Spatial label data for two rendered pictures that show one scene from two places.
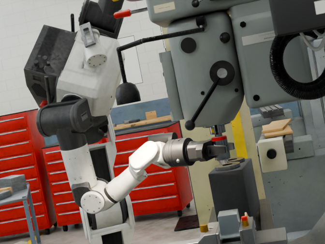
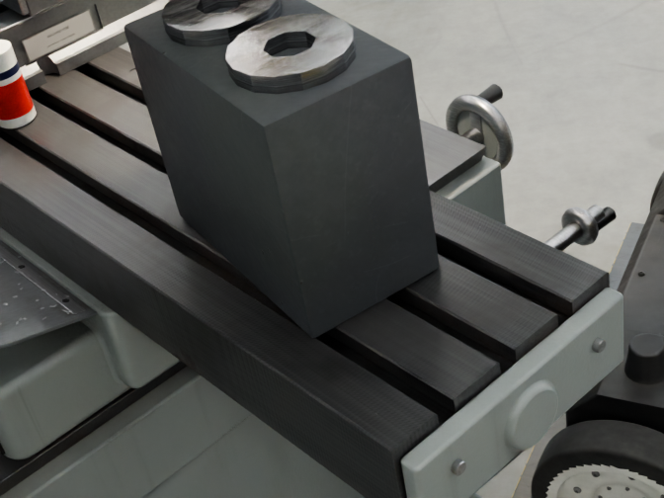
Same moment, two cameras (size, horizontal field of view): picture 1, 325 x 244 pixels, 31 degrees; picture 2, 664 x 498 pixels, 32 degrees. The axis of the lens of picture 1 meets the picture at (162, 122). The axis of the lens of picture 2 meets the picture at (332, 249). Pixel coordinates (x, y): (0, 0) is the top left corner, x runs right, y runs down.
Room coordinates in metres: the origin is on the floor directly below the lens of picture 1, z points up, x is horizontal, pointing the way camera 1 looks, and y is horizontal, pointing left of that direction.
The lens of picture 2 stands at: (2.64, -0.73, 1.50)
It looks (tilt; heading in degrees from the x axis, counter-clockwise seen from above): 37 degrees down; 136
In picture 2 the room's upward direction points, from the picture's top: 12 degrees counter-clockwise
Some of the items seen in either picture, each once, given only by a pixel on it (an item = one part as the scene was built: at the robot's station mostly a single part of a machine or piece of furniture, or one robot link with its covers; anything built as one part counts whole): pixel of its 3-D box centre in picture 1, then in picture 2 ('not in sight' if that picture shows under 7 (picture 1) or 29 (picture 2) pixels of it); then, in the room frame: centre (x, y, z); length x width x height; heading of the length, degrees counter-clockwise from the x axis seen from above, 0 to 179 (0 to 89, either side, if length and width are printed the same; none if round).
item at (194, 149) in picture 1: (195, 151); not in sight; (1.81, -0.08, 1.23); 0.13 x 0.12 x 0.10; 147
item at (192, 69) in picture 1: (208, 70); not in sight; (1.76, -0.16, 1.47); 0.21 x 0.19 x 0.32; 171
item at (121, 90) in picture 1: (126, 92); not in sight; (1.73, 0.09, 1.45); 0.07 x 0.07 x 0.06
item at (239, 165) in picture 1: (234, 189); (280, 138); (2.08, -0.21, 1.04); 0.22 x 0.12 x 0.20; 162
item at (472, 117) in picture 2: not in sight; (461, 145); (1.84, 0.33, 0.64); 0.16 x 0.12 x 0.12; 81
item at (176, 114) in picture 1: (172, 85); not in sight; (1.78, -0.05, 1.45); 0.04 x 0.04 x 0.21; 81
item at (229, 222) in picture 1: (229, 223); not in sight; (1.56, -0.13, 1.05); 0.06 x 0.05 x 0.06; 169
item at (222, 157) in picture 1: (221, 149); not in sight; (1.76, -0.16, 1.23); 0.05 x 0.05 x 0.06
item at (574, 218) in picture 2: not in sight; (560, 241); (1.98, 0.34, 0.52); 0.22 x 0.06 x 0.06; 81
